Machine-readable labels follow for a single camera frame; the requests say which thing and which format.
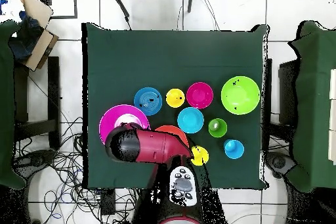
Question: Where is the orange bowl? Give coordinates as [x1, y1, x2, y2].
[154, 125, 190, 148]

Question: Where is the cardboard box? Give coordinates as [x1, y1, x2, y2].
[18, 0, 60, 72]

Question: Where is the dark green table cloth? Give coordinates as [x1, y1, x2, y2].
[81, 22, 270, 190]

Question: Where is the blue cup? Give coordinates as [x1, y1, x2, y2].
[223, 139, 245, 160]

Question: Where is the black chair base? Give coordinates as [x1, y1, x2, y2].
[12, 149, 57, 177]
[264, 151, 297, 180]

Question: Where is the short yellow cup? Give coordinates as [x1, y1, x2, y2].
[165, 88, 186, 108]

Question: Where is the tangle of floor cables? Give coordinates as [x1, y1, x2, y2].
[12, 116, 144, 224]

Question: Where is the tall yellow cup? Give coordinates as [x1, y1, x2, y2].
[190, 145, 210, 167]

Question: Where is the black square frame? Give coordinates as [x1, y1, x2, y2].
[39, 0, 78, 20]

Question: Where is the dark blue cloth bag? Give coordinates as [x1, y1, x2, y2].
[7, 11, 44, 63]

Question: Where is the green cup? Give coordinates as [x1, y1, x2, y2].
[207, 118, 228, 139]

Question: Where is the black bench frame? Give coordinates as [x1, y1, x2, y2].
[14, 55, 62, 151]

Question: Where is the green cloth side table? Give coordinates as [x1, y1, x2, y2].
[0, 20, 27, 190]
[287, 20, 336, 193]

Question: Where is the small red bowl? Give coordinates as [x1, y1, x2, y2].
[186, 81, 214, 110]

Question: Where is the stack of white boxes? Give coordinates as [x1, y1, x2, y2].
[327, 68, 336, 166]

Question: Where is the large green bowl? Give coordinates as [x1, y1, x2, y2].
[220, 76, 261, 116]

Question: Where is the dark blue bowl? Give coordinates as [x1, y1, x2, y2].
[133, 87, 163, 116]

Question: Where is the large pink bowl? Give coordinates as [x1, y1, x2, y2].
[98, 104, 151, 146]

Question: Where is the small light blue bowl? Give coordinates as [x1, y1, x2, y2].
[177, 106, 205, 134]

